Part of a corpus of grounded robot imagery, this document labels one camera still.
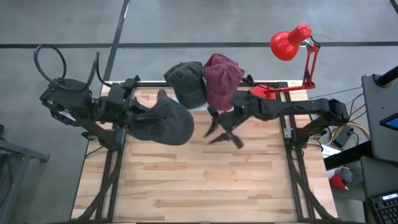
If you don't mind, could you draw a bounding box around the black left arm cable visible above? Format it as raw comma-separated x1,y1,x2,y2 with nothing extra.
33,44,113,91

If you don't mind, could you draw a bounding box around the black aluminium table frame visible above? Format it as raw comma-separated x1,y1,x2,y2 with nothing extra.
70,74,338,224

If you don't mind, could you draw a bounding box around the black cart beam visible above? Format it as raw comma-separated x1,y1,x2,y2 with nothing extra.
323,140,373,171

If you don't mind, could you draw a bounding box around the black keyboard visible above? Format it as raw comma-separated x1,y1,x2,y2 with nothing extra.
369,192,398,224

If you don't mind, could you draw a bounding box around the white flat box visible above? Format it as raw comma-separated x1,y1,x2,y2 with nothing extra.
320,144,342,159

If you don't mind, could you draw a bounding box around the yellow cable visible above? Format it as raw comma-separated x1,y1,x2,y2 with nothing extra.
337,104,371,139

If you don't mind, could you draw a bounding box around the grey workstation cart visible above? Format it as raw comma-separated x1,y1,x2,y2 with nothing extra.
360,73,398,200

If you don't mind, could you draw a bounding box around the black power adapter box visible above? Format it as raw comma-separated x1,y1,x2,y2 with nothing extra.
331,126,354,147

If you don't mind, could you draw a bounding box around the white perforated metal shelf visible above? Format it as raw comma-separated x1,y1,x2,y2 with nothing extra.
172,81,218,112

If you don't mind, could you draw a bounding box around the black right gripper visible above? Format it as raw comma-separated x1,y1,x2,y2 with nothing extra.
204,106,248,149

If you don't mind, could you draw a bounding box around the monitor with blue screen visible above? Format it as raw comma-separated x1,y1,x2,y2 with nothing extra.
379,112,398,131

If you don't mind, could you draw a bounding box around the dark grey baseball cap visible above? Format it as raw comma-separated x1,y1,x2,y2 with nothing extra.
126,89,195,146
164,61,208,110

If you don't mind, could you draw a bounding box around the red desk lamp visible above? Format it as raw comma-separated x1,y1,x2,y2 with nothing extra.
250,24,321,101

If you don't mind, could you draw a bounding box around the black round pole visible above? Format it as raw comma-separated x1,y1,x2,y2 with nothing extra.
374,65,398,87

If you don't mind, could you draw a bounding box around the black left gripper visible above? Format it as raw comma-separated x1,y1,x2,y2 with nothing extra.
99,79,149,128

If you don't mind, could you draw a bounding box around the red and grey bundle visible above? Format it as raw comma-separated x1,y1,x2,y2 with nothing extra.
328,167,354,191

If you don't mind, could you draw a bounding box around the grey metal stand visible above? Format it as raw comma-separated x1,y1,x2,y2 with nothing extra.
0,124,50,224

